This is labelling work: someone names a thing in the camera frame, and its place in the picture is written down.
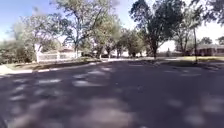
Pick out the sunlit grass verge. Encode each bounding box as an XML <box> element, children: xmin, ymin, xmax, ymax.
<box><xmin>156</xmin><ymin>54</ymin><xmax>224</xmax><ymax>64</ymax></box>

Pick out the thin dark pole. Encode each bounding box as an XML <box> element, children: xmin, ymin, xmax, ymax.
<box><xmin>193</xmin><ymin>26</ymin><xmax>198</xmax><ymax>64</ymax></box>

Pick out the brown low building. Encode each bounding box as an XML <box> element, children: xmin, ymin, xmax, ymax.
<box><xmin>194</xmin><ymin>44</ymin><xmax>224</xmax><ymax>57</ymax></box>

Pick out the pale concrete kerb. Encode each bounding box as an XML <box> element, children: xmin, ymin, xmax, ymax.
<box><xmin>0</xmin><ymin>58</ymin><xmax>116</xmax><ymax>76</ymax></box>

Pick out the row of trees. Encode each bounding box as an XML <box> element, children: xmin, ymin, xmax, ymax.
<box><xmin>0</xmin><ymin>0</ymin><xmax>224</xmax><ymax>65</ymax></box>

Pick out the shaded grass verge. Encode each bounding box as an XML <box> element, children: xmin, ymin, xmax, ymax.
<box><xmin>6</xmin><ymin>57</ymin><xmax>103</xmax><ymax>71</ymax></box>

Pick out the reddish grey asphalt road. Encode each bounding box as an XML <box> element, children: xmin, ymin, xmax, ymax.
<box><xmin>0</xmin><ymin>58</ymin><xmax>224</xmax><ymax>128</ymax></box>

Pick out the white fence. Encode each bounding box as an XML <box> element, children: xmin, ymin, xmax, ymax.
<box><xmin>35</xmin><ymin>49</ymin><xmax>82</xmax><ymax>64</ymax></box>

